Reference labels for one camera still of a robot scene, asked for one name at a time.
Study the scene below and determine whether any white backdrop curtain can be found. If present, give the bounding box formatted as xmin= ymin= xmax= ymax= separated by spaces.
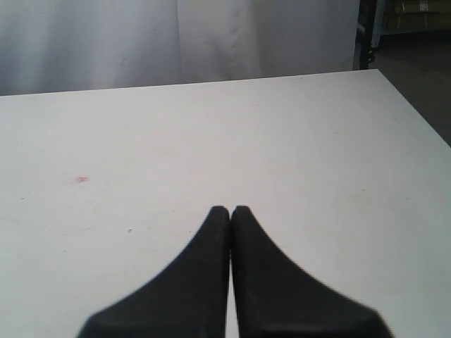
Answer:
xmin=1 ymin=1 xmax=359 ymax=95

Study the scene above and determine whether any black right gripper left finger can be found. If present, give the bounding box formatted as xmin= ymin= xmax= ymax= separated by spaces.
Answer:
xmin=79 ymin=206 xmax=230 ymax=337

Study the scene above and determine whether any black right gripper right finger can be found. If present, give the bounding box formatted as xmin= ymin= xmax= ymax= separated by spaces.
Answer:
xmin=231 ymin=206 xmax=390 ymax=337

